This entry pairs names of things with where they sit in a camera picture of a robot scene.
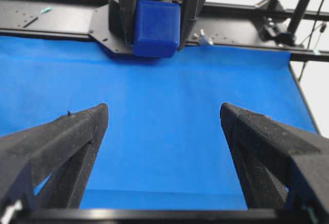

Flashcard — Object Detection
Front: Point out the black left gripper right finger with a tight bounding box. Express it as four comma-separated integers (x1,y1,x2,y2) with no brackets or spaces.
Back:
220,103,328,210

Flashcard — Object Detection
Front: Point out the black triangular left gripper left finger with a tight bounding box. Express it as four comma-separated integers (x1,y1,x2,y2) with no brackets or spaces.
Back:
1,103,108,210

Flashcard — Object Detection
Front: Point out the blue block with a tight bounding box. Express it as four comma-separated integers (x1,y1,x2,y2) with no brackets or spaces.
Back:
133,0,181,58

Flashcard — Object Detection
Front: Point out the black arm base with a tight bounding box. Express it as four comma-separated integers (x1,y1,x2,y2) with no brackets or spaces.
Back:
88,0,181,58

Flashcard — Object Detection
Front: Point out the blue table mat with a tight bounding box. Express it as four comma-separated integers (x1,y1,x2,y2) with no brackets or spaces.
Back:
1,36,316,210

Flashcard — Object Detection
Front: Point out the black camera stand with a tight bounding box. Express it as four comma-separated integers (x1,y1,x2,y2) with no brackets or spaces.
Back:
259,0,329,47

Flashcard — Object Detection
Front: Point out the black mounting plate frame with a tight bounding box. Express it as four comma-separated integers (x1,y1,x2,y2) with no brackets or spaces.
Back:
1,0,328,62

